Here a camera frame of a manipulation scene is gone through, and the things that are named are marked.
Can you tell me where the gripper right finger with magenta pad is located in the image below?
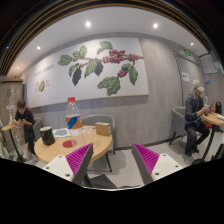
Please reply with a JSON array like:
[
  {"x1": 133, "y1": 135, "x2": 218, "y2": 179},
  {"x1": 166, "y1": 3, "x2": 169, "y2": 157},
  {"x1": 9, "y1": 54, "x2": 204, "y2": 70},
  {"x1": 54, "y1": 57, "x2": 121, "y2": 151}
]
[{"x1": 132, "y1": 143, "x2": 182, "y2": 185}]

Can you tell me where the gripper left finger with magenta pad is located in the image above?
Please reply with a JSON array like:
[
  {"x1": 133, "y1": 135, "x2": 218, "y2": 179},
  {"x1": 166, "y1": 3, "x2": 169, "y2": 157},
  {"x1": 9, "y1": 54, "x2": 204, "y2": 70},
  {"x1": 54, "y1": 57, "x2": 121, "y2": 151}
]
[{"x1": 43, "y1": 144, "x2": 93, "y2": 185}]

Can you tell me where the red round coaster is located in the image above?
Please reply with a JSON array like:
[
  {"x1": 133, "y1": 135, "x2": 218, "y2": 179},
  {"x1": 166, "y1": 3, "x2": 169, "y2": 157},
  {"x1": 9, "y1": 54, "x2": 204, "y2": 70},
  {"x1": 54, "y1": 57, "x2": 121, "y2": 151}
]
[{"x1": 62, "y1": 140, "x2": 77, "y2": 148}]

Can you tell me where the round wooden table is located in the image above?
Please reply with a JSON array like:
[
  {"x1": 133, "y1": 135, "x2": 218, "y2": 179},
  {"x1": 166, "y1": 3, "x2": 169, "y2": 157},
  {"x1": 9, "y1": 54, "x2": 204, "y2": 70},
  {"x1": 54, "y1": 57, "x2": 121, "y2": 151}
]
[
  {"x1": 193, "y1": 113, "x2": 224, "y2": 165},
  {"x1": 34, "y1": 126, "x2": 112, "y2": 163}
]

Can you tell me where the clear drinking glass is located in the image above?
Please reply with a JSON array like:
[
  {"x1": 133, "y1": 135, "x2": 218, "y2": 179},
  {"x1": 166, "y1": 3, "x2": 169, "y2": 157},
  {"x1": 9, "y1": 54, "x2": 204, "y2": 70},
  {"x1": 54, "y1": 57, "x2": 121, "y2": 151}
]
[{"x1": 71, "y1": 128, "x2": 84, "y2": 146}]

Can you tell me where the grey blue cloth mat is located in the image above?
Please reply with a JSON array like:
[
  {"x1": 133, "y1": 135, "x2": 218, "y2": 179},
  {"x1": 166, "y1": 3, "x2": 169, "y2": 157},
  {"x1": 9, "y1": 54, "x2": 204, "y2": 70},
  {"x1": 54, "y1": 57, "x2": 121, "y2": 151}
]
[{"x1": 53, "y1": 128, "x2": 70, "y2": 138}]

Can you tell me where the black cylindrical cup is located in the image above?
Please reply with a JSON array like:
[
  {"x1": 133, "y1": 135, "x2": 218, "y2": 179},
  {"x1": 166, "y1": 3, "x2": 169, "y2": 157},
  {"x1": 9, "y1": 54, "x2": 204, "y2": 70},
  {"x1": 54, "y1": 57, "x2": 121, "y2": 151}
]
[{"x1": 40, "y1": 126, "x2": 55, "y2": 145}]

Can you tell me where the grey armchair at right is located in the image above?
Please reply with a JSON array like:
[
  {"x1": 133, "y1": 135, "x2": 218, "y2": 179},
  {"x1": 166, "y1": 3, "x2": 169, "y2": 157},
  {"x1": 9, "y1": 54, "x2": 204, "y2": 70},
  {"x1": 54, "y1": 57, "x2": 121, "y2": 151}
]
[{"x1": 170, "y1": 106, "x2": 187, "y2": 144}]

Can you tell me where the clear plastic bottle red cap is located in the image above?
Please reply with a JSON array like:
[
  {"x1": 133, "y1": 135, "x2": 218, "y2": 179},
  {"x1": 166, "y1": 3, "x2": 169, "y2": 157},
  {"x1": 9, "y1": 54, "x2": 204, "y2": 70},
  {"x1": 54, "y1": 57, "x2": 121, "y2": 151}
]
[{"x1": 65, "y1": 97, "x2": 82, "y2": 135}]

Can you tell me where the small cardboard box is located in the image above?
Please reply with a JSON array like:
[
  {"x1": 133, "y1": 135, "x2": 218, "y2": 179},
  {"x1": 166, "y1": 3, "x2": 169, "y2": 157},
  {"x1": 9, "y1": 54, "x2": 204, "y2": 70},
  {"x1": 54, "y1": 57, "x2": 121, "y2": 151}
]
[{"x1": 95, "y1": 122, "x2": 111, "y2": 136}]

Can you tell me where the grey chair behind table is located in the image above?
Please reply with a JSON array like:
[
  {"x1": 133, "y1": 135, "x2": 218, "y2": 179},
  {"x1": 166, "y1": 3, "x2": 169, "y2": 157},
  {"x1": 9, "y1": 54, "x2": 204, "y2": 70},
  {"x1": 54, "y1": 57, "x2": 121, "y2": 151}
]
[{"x1": 81, "y1": 113, "x2": 117, "y2": 155}]

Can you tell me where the seated man with white cap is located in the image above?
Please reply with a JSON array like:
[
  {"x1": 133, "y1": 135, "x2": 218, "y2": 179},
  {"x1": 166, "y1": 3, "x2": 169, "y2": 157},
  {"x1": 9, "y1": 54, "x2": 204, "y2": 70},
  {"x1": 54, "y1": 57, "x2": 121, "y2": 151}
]
[{"x1": 185, "y1": 79, "x2": 210, "y2": 157}]

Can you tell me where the grey chair at left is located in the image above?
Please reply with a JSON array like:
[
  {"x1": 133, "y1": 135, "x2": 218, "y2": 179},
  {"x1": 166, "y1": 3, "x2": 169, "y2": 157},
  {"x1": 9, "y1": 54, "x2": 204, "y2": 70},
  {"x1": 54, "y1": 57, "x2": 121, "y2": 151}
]
[{"x1": 33, "y1": 117, "x2": 43, "y2": 140}]

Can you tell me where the seated person in black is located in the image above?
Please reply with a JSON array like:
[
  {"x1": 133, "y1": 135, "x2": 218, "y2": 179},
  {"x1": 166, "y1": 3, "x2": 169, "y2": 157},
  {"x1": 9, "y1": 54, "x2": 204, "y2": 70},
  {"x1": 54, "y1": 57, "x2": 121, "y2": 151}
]
[{"x1": 14, "y1": 98, "x2": 37, "y2": 161}]

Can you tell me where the round wooden table at right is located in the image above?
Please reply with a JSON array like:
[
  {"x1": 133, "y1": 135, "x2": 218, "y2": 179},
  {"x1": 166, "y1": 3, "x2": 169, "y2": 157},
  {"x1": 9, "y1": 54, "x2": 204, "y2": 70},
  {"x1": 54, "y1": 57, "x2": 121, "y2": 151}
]
[{"x1": 193, "y1": 113, "x2": 224, "y2": 165}]

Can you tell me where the small table at left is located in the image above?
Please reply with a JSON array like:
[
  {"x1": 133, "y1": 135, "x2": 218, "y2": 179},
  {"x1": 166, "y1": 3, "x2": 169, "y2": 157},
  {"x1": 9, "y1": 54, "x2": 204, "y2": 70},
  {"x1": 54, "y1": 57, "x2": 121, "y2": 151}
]
[{"x1": 0, "y1": 123, "x2": 24, "y2": 163}]

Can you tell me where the grey door with exit sign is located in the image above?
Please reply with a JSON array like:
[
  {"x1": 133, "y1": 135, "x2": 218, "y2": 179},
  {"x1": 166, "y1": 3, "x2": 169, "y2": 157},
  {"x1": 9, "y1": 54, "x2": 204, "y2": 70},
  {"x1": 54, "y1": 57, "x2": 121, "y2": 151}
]
[{"x1": 174, "y1": 52, "x2": 204, "y2": 104}]

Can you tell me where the coffee plant wall mural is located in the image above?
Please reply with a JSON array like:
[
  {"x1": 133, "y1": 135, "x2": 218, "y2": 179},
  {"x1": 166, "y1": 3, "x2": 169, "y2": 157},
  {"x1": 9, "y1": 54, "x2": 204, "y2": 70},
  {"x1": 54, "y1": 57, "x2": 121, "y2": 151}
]
[{"x1": 27, "y1": 38, "x2": 149, "y2": 108}]

